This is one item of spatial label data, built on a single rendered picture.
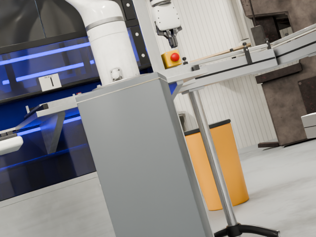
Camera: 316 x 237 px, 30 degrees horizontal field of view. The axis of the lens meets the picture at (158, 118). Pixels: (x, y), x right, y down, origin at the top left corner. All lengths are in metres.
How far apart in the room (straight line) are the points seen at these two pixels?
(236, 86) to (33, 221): 7.49
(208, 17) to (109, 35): 8.09
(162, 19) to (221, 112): 7.45
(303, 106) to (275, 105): 0.35
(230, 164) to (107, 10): 2.74
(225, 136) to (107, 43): 2.68
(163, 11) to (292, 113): 5.51
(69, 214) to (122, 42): 0.98
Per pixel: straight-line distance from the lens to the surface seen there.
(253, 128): 9.72
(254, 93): 9.72
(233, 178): 4.37
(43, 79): 2.54
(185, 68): 2.34
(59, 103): 2.27
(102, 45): 1.76
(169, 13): 2.33
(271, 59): 3.14
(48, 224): 2.50
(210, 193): 4.39
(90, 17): 1.79
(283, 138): 7.74
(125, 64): 1.75
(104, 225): 2.56
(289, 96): 7.70
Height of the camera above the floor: 0.71
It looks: 1 degrees up
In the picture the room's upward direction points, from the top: 16 degrees counter-clockwise
